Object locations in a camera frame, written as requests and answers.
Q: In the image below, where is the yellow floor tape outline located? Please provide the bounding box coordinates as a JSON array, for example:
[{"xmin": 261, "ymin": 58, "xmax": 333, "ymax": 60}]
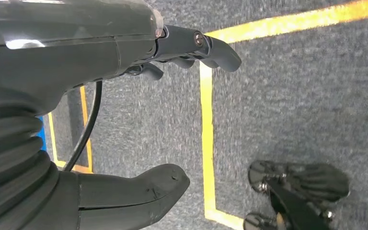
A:
[{"xmin": 200, "ymin": 0, "xmax": 368, "ymax": 230}]

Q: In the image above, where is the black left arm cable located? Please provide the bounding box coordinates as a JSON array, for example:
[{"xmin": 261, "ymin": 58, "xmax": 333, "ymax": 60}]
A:
[{"xmin": 62, "ymin": 80, "xmax": 104, "ymax": 173}]

